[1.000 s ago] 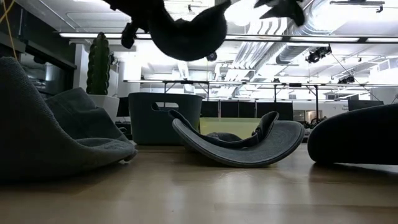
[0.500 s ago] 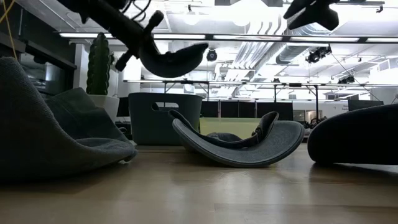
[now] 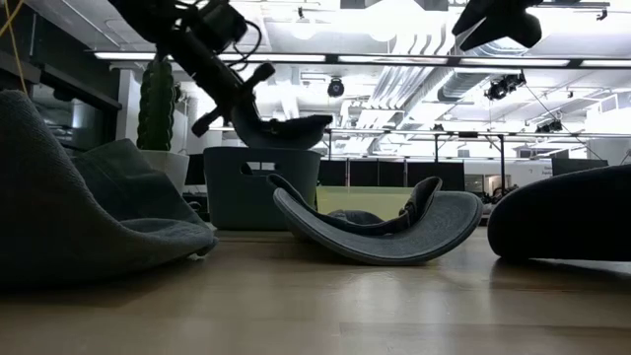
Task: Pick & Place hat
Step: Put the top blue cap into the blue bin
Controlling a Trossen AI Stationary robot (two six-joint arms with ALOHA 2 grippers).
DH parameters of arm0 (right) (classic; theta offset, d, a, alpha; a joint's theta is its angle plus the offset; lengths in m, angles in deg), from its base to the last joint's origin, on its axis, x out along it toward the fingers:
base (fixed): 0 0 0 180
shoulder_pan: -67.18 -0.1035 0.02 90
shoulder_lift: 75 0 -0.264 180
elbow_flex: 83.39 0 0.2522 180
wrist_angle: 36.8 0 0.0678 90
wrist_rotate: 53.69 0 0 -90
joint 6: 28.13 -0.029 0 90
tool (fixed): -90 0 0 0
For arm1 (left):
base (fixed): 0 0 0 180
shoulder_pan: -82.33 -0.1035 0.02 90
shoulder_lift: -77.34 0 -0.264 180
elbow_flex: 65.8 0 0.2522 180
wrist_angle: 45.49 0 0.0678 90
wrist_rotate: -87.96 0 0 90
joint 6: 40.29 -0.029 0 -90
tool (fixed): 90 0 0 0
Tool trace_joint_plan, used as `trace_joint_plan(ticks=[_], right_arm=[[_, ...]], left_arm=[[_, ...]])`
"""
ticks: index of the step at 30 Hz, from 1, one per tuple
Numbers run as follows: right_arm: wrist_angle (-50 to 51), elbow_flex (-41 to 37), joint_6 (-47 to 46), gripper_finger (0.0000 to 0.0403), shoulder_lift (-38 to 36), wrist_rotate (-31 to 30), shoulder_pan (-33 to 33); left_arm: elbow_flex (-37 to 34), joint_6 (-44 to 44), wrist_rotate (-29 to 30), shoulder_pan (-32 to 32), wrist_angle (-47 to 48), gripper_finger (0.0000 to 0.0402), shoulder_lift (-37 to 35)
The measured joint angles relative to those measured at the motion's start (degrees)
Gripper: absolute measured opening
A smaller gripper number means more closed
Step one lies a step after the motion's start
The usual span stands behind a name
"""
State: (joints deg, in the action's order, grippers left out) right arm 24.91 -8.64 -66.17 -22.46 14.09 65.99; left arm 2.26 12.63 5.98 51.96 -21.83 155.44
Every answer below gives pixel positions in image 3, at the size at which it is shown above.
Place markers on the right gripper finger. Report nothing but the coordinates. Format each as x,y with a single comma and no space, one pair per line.
498,34
475,17

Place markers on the mottled dark grey baseball cap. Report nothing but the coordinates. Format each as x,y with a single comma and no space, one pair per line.
74,222

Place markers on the light grey baseball cap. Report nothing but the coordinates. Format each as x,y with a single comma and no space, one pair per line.
394,246

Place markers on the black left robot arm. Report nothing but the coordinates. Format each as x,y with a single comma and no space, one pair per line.
148,15

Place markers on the black ceiling light cluster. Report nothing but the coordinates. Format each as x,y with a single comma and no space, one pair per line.
505,86

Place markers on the green cactus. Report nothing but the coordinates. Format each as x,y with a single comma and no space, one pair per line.
155,108

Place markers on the teal plastic bin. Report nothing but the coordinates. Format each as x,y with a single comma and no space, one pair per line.
231,197

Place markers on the white hexagonal plant pot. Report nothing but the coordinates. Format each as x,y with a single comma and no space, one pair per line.
172,167

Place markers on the black office partitions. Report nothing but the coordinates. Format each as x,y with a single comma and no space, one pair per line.
384,173

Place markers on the black background monitor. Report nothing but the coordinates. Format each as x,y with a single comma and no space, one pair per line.
579,166

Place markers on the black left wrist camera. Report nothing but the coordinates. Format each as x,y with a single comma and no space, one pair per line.
222,22

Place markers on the black hanging camera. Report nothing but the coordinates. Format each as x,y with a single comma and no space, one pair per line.
335,88

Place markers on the black aluminium frame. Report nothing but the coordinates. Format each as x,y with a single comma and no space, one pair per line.
394,61

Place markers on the dark wall cabinet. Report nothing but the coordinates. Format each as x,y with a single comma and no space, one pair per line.
59,89

